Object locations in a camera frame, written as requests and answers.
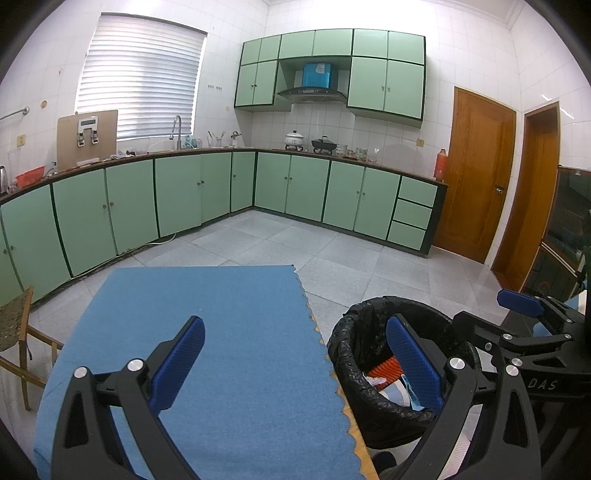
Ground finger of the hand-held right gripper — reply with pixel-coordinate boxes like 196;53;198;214
498;289;579;327
453;311;528;357

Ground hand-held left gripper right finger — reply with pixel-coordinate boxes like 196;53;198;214
385;314;542;480

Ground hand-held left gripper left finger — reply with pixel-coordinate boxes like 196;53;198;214
51;315;206;480

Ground orange foam net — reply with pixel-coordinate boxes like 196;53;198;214
367;355;404;379

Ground light blue plastic packet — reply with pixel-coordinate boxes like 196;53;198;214
400;374;428;412

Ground bin with black bag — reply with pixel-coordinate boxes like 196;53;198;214
327;295;483;450

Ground blue felt mat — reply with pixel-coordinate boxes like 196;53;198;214
33;264;368;480

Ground dark glass-front cabinet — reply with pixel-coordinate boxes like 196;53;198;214
524;165;591;301

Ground wooden door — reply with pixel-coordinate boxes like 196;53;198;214
431;86;517;265

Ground wooden folding chair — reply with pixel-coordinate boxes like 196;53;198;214
0;285;64;412

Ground green lower kitchen cabinets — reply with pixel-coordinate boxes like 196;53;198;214
0;148;450;305

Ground green kitchen cabinets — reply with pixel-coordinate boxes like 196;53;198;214
0;148;450;305
234;28;426;130

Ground red plastic basket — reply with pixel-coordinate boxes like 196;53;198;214
15;166;47;186

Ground cardboard box with scale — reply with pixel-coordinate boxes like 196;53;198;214
56;109;119;171

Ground white device on board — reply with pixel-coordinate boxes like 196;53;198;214
75;117;101;147

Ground green upper kitchen cabinets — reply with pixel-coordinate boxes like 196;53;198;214
234;28;426;130

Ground range hood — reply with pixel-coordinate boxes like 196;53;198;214
276;86;348;103

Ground white window blind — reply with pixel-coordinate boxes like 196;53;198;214
75;13;208;141

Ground wooden door frame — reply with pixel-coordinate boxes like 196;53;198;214
490;100;561;294

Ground white power cable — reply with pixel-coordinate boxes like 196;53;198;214
117;233;178;254

